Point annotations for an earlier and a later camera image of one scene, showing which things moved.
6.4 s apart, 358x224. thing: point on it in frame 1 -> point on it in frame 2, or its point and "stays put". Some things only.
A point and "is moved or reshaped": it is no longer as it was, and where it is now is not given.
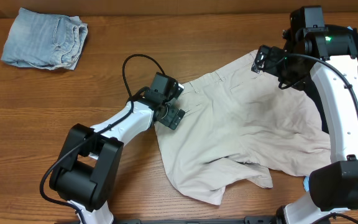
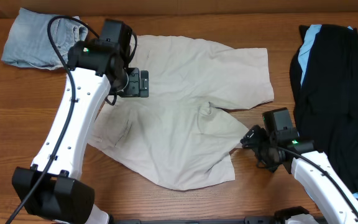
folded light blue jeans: x=47 y=41 stays put
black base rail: x=249 y=219 stays put
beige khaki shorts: x=238 y=126 is moved or reshaped
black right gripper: x=263 y=59 -> x=253 y=139
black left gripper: x=173 y=117 -> x=140 y=83
